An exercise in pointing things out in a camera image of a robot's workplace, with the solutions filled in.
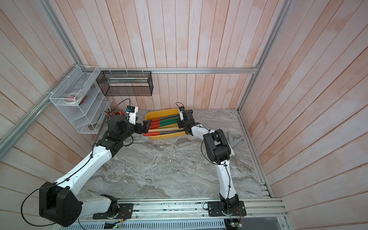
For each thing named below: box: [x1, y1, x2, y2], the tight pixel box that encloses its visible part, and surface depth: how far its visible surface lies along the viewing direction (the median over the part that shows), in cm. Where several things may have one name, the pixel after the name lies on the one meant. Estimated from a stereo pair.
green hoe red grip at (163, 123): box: [149, 120, 179, 129], surface depth 108 cm
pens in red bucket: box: [106, 107, 116, 118], surface depth 97 cm
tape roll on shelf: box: [63, 92, 83, 105], surface depth 75 cm
